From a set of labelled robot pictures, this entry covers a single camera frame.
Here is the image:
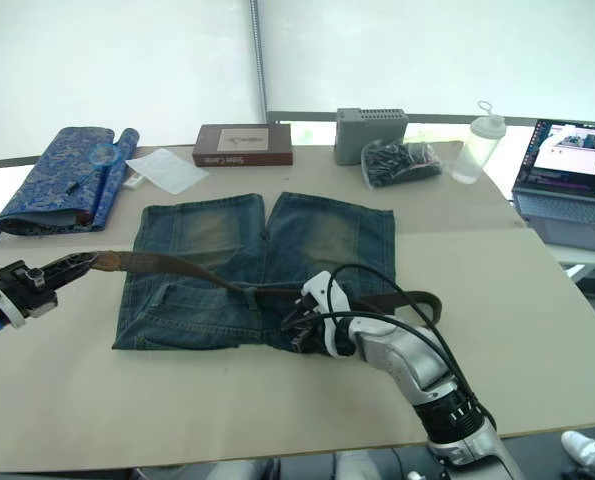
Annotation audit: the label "blue rimmed magnifying glass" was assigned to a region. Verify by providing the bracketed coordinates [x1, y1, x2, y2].
[65, 142, 124, 196]

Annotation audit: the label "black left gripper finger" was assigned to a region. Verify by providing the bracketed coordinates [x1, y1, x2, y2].
[40, 251, 101, 281]
[51, 264, 97, 292]

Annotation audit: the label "blue denim shorts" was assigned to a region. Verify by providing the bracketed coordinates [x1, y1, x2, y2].
[110, 190, 396, 354]

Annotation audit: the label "white sneaker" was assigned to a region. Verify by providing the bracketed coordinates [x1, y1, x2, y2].
[560, 430, 595, 480]

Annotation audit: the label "white side table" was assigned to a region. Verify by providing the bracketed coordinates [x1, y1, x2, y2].
[550, 243, 595, 301]

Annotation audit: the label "clear bag of black parts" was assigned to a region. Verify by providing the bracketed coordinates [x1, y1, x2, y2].
[360, 140, 445, 191]

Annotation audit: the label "open grey laptop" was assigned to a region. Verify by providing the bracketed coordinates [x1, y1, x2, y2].
[510, 118, 595, 249]

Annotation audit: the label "clear plastic shaker bottle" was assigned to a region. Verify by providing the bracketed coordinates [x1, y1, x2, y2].
[448, 100, 508, 186]

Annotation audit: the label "brown braided belt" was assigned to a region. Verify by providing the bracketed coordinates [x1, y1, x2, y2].
[93, 248, 444, 327]

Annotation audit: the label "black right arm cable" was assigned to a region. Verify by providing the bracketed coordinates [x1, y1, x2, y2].
[325, 263, 499, 441]

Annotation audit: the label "blue brocade folded cloth case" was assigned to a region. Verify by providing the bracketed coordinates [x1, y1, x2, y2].
[0, 126, 116, 236]

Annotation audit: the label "flexible metal conduit pole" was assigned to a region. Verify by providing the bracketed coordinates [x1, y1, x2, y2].
[248, 0, 270, 124]

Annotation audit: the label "white paper sheet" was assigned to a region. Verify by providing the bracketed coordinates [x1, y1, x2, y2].
[124, 146, 211, 196]

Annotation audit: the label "grey window frame rail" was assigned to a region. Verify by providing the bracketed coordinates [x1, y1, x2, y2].
[266, 110, 595, 132]

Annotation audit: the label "brown flat book box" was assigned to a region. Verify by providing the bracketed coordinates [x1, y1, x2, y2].
[192, 123, 295, 168]

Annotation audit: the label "grey plastic device box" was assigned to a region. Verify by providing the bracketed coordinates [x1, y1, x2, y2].
[333, 106, 410, 167]

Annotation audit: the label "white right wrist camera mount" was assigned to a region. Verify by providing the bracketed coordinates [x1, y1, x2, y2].
[300, 270, 359, 359]

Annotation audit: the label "blue brocade rolled scroll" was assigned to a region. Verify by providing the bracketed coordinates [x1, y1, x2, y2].
[90, 127, 141, 232]

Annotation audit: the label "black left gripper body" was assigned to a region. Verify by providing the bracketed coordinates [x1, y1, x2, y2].
[0, 259, 59, 320]

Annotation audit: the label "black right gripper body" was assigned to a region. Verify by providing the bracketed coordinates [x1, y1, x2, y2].
[287, 298, 329, 356]

